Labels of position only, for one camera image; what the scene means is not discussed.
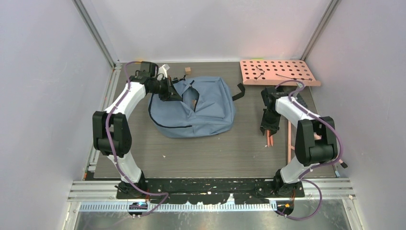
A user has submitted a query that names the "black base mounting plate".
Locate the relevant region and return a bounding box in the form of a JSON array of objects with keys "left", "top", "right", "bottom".
[{"left": 115, "top": 178, "right": 305, "bottom": 205}]

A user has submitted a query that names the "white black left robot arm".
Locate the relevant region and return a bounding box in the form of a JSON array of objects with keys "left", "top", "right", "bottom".
[{"left": 92, "top": 61, "right": 182, "bottom": 198}]

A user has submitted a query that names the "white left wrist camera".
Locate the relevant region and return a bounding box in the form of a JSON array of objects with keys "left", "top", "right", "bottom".
[{"left": 157, "top": 64, "right": 170, "bottom": 80}]

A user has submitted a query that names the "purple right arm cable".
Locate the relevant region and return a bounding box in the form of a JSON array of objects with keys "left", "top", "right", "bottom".
[{"left": 274, "top": 80, "right": 344, "bottom": 221}]

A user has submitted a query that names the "orange pencil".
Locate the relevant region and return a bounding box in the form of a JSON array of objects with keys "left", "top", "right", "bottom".
[
  {"left": 269, "top": 130, "right": 273, "bottom": 147},
  {"left": 265, "top": 130, "right": 271, "bottom": 148}
]

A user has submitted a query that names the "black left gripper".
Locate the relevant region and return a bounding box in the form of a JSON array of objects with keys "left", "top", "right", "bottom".
[{"left": 149, "top": 75, "right": 182, "bottom": 102}]

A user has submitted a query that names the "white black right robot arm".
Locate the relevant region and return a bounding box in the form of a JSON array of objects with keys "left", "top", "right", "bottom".
[{"left": 260, "top": 86, "right": 339, "bottom": 197}]

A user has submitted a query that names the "blue grey student backpack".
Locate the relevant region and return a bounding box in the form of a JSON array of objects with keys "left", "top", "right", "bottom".
[{"left": 148, "top": 76, "right": 245, "bottom": 138}]

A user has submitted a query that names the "pink perforated music stand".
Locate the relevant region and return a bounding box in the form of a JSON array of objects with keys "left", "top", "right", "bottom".
[{"left": 240, "top": 59, "right": 349, "bottom": 169}]

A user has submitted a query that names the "grey lego plate with post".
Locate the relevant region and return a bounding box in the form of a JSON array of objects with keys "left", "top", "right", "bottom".
[{"left": 292, "top": 81, "right": 308, "bottom": 109}]

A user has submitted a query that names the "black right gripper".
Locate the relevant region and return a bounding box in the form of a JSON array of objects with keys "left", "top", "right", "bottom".
[{"left": 260, "top": 108, "right": 282, "bottom": 136}]

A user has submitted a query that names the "small wooden cube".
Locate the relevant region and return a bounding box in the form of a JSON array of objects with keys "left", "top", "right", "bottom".
[{"left": 185, "top": 67, "right": 192, "bottom": 75}]

